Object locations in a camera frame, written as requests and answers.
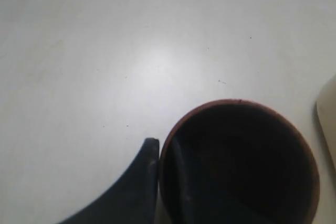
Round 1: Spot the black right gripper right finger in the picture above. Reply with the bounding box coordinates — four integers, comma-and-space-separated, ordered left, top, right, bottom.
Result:
171, 137, 195, 223

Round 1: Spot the brown wooden cup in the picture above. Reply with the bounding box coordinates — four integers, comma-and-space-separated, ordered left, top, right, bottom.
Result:
159, 99, 320, 223

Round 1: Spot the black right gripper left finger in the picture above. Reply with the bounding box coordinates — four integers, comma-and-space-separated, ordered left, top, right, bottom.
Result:
62, 138, 160, 223

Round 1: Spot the left cream plastic bin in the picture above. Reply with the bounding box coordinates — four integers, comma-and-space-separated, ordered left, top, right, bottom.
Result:
316, 75, 336, 169

